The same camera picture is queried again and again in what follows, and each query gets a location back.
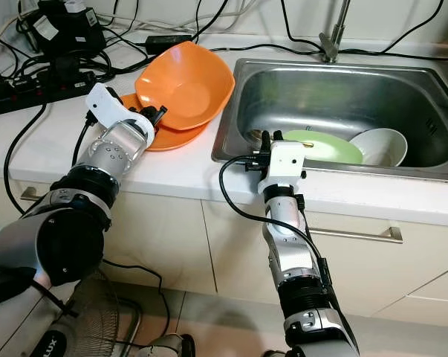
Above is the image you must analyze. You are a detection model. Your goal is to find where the stainless steel sink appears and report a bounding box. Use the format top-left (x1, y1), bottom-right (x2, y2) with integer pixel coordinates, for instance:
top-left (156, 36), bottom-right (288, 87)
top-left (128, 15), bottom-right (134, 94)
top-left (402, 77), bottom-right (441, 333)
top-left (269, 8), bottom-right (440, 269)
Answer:
top-left (211, 58), bottom-right (448, 179)

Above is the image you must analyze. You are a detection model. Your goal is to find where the steel cabinet handle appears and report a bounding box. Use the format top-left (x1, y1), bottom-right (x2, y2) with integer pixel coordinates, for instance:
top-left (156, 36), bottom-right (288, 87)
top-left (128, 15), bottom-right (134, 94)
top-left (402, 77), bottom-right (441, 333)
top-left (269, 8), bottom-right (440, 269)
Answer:
top-left (309, 225), bottom-right (403, 244)

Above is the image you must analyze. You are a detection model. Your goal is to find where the orange plastic plate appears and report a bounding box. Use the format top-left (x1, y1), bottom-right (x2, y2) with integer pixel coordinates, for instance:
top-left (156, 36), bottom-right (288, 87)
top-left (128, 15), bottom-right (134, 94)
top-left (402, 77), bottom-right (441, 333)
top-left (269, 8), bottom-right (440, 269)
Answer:
top-left (120, 93), bottom-right (210, 152)

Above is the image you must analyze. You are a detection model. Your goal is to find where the thin black fan cable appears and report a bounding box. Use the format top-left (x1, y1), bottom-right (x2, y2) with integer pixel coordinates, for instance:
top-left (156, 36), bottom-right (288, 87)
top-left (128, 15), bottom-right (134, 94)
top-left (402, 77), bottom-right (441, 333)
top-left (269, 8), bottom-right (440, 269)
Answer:
top-left (105, 257), bottom-right (165, 343)

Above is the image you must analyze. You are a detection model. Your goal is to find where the orange plastic bowl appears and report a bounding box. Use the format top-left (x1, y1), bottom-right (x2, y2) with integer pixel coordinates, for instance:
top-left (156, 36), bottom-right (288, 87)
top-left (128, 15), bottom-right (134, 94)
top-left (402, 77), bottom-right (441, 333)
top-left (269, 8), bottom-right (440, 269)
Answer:
top-left (134, 41), bottom-right (236, 132)

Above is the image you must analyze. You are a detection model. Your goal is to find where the steel faucet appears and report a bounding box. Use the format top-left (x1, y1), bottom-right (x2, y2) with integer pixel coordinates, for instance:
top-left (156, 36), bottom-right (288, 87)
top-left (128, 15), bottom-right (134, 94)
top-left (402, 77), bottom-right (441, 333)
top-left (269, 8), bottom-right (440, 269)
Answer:
top-left (319, 0), bottom-right (354, 64)

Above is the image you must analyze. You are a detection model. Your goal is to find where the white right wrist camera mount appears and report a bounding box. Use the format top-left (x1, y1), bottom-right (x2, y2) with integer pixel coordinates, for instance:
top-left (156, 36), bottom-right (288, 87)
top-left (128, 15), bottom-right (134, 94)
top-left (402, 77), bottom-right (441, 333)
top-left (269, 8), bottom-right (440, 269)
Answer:
top-left (257, 141), bottom-right (308, 196)

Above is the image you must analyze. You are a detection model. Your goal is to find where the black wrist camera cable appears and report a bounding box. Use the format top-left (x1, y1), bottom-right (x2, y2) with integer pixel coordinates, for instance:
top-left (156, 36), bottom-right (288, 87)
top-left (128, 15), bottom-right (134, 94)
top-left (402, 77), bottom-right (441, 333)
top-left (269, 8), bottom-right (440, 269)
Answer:
top-left (79, 123), bottom-right (98, 151)
top-left (218, 155), bottom-right (325, 261)

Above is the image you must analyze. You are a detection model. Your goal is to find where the light green plate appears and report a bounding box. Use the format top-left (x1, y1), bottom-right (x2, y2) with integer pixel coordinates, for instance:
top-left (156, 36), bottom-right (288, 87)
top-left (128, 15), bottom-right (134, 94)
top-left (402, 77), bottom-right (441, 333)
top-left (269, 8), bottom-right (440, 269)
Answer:
top-left (283, 129), bottom-right (364, 166)

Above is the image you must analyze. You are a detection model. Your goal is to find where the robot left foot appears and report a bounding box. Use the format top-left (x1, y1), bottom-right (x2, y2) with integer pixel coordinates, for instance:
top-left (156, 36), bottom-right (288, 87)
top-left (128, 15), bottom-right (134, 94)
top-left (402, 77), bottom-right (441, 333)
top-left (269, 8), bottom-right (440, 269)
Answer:
top-left (142, 333), bottom-right (195, 357)

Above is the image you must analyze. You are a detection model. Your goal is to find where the black power strip cable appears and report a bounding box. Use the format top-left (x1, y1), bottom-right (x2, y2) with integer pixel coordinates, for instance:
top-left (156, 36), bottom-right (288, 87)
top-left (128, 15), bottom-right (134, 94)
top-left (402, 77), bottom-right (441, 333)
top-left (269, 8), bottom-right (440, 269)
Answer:
top-left (2, 103), bottom-right (48, 216)

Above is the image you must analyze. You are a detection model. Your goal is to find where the black power strip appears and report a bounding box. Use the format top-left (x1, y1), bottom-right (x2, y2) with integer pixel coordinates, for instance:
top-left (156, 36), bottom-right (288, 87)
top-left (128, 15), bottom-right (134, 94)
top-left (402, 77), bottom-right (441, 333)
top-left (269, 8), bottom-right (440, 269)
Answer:
top-left (0, 71), bottom-right (98, 116)

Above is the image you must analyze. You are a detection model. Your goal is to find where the black left wrist camera cable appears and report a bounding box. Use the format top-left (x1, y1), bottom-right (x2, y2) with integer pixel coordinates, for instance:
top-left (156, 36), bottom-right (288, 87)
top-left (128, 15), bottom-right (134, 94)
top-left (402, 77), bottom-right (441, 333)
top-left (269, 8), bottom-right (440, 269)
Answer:
top-left (79, 123), bottom-right (98, 151)

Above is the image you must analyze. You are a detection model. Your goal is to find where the white ceramic bowl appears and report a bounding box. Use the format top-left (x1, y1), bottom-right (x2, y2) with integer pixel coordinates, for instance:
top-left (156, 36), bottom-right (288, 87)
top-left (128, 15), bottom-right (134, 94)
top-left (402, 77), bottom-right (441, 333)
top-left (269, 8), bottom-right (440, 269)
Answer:
top-left (348, 128), bottom-right (409, 167)

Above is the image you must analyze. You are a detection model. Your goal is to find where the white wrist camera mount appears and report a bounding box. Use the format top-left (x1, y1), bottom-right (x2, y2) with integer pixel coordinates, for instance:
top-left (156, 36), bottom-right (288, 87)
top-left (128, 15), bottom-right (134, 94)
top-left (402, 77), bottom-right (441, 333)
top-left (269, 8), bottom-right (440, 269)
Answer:
top-left (257, 141), bottom-right (308, 196)
top-left (86, 83), bottom-right (156, 138)

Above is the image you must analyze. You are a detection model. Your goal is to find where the black power adapter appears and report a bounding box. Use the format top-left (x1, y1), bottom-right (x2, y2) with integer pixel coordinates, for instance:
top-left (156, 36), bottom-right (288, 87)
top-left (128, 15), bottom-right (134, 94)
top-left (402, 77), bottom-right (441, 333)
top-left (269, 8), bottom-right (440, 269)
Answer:
top-left (144, 33), bottom-right (193, 55)

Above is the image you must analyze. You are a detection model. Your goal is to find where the black charger unit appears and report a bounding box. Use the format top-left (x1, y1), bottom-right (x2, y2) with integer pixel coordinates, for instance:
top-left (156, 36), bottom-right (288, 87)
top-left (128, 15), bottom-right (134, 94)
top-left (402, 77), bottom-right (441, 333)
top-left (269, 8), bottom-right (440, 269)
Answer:
top-left (23, 0), bottom-right (105, 59)

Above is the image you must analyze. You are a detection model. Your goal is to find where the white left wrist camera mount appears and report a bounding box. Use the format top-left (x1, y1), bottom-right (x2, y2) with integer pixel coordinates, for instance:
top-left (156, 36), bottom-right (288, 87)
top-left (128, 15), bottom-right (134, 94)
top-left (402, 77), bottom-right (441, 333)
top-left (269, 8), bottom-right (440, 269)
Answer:
top-left (86, 83), bottom-right (156, 138)

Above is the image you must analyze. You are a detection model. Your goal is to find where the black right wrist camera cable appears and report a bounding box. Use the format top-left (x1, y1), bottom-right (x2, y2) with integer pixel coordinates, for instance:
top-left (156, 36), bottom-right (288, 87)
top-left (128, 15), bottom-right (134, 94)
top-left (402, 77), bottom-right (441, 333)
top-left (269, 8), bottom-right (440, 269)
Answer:
top-left (218, 155), bottom-right (325, 261)

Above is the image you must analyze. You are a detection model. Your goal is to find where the grey floor fan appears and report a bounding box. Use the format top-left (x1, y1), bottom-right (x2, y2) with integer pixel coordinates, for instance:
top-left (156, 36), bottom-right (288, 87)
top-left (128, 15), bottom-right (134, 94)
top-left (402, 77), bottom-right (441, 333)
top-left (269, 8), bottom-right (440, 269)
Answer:
top-left (30, 268), bottom-right (143, 357)

